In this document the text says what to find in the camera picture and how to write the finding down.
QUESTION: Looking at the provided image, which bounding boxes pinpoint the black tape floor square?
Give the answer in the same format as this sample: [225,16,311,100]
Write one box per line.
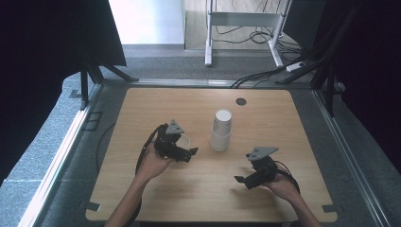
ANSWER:
[82,111,104,132]

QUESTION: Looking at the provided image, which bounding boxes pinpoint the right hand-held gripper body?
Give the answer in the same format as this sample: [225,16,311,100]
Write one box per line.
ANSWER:
[243,146,280,190]

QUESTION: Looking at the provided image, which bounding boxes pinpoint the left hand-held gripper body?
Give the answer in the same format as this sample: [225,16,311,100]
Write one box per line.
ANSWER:
[153,119,193,164]

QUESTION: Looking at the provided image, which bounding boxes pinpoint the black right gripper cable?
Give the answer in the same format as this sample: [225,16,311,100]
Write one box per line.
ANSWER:
[273,160,302,194]

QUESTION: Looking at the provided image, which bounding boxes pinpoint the black tripod stand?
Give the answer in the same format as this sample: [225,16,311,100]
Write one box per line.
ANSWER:
[79,60,140,111]

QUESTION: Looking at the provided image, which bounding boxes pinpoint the person's left hand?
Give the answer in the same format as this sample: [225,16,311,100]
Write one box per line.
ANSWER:
[135,143,175,184]

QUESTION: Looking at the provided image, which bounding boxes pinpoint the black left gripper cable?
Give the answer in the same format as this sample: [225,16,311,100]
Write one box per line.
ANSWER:
[124,123,168,227]

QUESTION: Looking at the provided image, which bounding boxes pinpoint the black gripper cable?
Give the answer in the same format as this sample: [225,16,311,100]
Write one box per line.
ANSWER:
[124,123,168,227]
[273,160,302,194]

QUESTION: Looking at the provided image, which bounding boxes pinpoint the black cable bundle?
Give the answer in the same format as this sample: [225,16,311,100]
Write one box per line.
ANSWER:
[231,53,305,90]

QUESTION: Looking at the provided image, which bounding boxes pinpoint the black metal stand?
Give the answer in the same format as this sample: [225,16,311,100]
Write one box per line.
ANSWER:
[275,0,360,118]

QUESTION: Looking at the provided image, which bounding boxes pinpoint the tangle of black floor cables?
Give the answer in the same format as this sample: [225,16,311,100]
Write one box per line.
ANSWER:
[211,0,304,61]

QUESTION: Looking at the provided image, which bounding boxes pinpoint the person's right hand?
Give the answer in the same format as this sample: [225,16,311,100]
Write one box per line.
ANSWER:
[262,173,301,204]

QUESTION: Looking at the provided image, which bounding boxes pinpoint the white power strip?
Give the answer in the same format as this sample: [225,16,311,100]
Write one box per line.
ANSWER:
[286,61,306,73]

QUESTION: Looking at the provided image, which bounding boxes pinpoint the thin black floor cable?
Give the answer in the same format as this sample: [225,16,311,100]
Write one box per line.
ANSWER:
[95,120,117,175]

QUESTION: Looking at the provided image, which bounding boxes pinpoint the aluminium floor rail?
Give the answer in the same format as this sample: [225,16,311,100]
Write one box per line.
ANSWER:
[312,89,392,227]
[18,83,103,227]

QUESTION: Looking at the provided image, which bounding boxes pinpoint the white metal desk frame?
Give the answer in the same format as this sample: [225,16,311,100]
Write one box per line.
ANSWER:
[204,0,293,68]

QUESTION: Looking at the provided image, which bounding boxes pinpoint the black curtain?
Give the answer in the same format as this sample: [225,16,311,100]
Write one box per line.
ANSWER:
[0,0,128,187]
[315,0,401,176]

